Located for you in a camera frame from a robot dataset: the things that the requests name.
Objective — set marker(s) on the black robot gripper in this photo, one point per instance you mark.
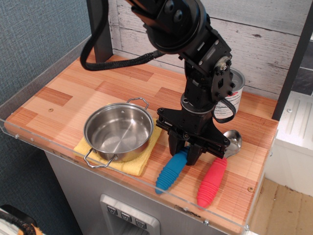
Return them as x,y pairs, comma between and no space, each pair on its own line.
194,126

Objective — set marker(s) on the blue handled fork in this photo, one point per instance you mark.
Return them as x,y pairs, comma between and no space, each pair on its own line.
171,171

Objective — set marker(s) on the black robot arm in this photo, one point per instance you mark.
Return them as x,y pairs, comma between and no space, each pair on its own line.
183,27

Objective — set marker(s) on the stainless steel pot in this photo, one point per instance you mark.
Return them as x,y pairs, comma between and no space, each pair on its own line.
118,132

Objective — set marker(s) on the yellow folded cloth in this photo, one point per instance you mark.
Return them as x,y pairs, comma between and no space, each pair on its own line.
133,167

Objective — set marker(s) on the toy food can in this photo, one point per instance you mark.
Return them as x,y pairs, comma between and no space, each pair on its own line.
221,110

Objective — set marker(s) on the silver dispenser button panel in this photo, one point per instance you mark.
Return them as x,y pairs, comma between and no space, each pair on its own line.
122,219

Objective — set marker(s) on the white side cabinet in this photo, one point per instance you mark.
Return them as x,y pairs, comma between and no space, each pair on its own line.
290,162

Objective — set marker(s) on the grey toy kitchen cabinet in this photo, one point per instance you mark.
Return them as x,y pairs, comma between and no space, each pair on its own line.
83,187

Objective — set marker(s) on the orange object at corner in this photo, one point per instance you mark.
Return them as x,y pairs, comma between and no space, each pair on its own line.
38,231

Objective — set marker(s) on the red handled spoon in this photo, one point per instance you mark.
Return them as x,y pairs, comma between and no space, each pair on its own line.
212,180

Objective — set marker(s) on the dark grey right post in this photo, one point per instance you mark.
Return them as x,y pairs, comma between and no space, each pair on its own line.
295,65

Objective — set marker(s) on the clear acrylic guard rail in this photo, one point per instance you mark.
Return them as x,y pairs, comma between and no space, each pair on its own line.
50,114

